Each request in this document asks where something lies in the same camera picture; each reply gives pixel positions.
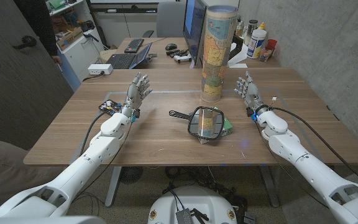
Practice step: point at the red cup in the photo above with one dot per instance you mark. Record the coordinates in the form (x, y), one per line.
(272, 43)

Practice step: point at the round black fan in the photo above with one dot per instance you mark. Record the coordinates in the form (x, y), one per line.
(130, 175)

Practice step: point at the black monitor stand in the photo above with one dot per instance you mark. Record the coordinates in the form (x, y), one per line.
(236, 46)

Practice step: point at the white power strip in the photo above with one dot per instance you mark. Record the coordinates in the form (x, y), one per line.
(99, 69)

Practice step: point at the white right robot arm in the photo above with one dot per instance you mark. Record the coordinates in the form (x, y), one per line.
(309, 165)

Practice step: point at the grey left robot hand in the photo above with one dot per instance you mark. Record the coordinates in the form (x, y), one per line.
(134, 95)

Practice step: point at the black hand mirror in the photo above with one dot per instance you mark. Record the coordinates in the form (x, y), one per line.
(205, 123)

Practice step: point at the black remote control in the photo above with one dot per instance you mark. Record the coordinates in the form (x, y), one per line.
(177, 52)

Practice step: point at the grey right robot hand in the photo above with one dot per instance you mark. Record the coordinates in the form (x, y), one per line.
(252, 93)

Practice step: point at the open black laptop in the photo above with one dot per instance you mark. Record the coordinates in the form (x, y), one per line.
(123, 60)

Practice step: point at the brown wooden door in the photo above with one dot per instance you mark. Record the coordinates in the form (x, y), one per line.
(17, 93)

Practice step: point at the brown cushioned seat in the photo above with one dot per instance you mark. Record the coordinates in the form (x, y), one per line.
(5, 168)

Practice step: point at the white shelf cabinet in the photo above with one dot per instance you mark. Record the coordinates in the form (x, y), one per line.
(79, 53)

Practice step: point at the white paper sheet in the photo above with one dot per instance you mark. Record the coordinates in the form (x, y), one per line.
(239, 54)

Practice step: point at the clear glass cup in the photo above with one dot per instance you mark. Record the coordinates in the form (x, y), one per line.
(265, 53)

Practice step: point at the brown cardboard box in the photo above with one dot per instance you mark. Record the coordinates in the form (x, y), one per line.
(68, 39)

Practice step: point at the black smartphone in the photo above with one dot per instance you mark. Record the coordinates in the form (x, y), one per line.
(109, 106)

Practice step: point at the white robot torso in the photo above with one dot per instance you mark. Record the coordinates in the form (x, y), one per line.
(194, 200)

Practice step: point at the black computer monitor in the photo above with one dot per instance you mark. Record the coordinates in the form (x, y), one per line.
(193, 28)

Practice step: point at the black keyboard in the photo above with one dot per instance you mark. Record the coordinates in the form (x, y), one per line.
(134, 45)

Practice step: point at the grey office chair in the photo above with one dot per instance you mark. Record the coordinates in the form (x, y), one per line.
(169, 18)

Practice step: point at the green cardboard box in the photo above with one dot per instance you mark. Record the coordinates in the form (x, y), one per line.
(227, 127)

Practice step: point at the black computer mouse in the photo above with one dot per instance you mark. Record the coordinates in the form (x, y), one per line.
(171, 47)

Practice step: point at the jar with dark lid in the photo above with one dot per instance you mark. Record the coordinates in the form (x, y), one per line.
(251, 28)

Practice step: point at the white bottle blue label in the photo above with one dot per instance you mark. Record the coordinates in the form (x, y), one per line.
(256, 43)

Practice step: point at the person in dark clothes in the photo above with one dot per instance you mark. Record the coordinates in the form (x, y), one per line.
(39, 21)

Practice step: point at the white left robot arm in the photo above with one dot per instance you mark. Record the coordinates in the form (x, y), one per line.
(82, 161)

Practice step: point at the rolled map tube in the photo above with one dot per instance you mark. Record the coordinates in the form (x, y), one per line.
(216, 56)

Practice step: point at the grey metal table leg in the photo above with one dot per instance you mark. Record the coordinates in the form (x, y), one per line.
(269, 186)
(112, 186)

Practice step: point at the white game controller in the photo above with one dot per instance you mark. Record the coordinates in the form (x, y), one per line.
(182, 58)

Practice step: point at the grey finned module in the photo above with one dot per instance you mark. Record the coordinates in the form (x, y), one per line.
(184, 216)

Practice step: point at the yellow cap bottle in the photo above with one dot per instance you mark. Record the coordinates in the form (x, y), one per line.
(262, 26)

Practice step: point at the white low cabinet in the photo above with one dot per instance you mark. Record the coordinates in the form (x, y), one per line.
(120, 26)

